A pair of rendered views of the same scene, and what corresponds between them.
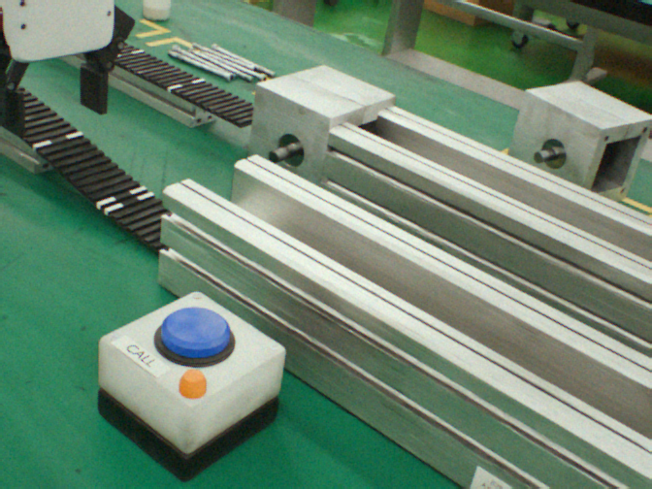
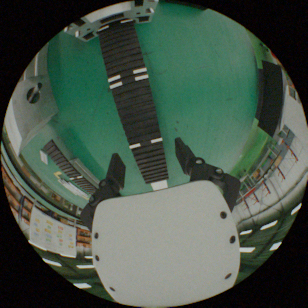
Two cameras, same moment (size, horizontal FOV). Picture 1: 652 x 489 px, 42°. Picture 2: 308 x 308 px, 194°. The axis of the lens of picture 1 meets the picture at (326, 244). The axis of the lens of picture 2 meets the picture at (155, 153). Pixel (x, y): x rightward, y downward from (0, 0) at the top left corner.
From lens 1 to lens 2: 0.70 m
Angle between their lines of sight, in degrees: 45
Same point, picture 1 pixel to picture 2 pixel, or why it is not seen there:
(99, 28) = (108, 221)
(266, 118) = (30, 117)
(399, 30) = not seen: hidden behind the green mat
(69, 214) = (159, 89)
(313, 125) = (17, 91)
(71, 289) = (189, 38)
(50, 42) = (180, 205)
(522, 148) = not seen: hidden behind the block
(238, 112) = (53, 152)
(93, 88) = (118, 170)
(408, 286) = not seen: outside the picture
